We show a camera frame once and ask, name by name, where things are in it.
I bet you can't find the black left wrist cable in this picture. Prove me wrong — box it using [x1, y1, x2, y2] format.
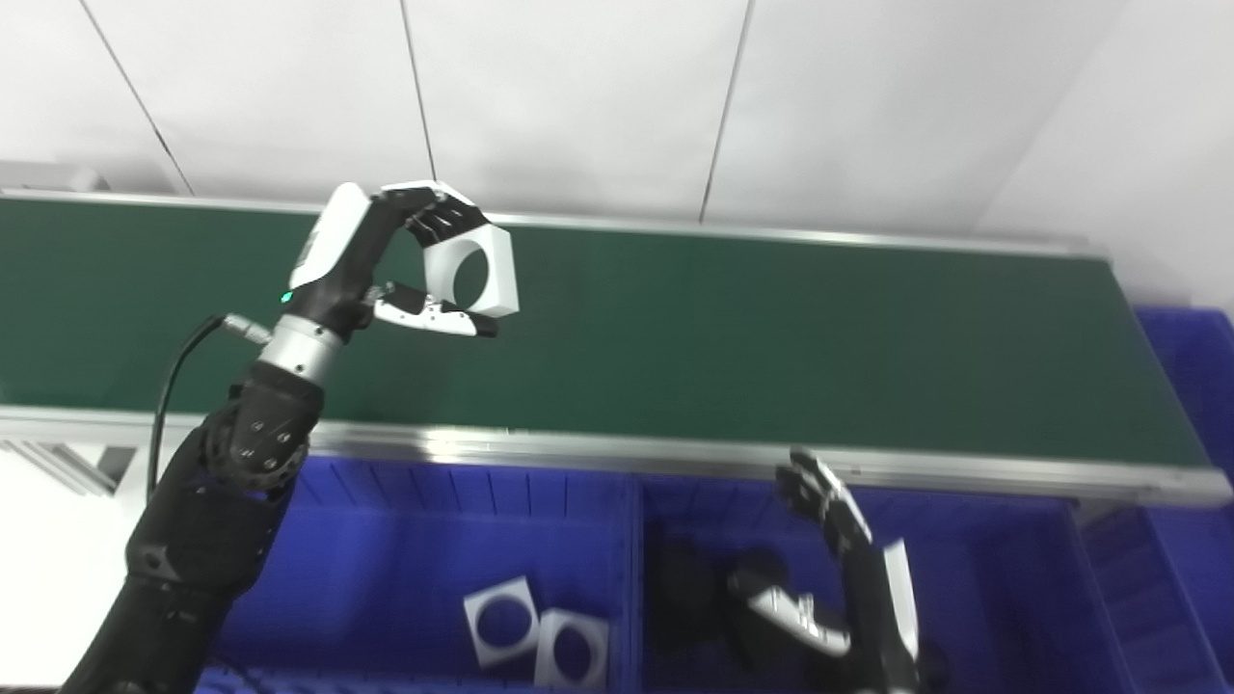
[147, 313, 276, 504]

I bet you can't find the black cylindrical part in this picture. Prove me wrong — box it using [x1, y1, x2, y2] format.
[654, 545, 726, 649]
[916, 646, 952, 694]
[728, 547, 788, 591]

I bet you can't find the empty blue plastic bin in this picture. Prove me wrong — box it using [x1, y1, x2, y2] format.
[1080, 307, 1234, 694]

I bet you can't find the green conveyor belt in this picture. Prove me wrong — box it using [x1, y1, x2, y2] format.
[0, 198, 1211, 470]
[0, 188, 1234, 508]

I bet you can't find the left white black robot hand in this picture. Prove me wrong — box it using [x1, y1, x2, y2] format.
[284, 180, 500, 340]

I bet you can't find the blue bin with black parts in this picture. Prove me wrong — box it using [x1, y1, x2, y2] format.
[631, 472, 1140, 694]

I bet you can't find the blue bin with white parts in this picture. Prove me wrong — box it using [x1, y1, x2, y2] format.
[193, 453, 645, 694]

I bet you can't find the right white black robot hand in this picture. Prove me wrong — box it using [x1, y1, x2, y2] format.
[728, 448, 922, 694]

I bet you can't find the white square part with hole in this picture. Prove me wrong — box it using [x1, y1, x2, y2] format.
[533, 609, 611, 691]
[463, 576, 541, 669]
[422, 224, 520, 317]

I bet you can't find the aluminium conveyor support leg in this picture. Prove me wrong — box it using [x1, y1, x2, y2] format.
[0, 439, 138, 498]

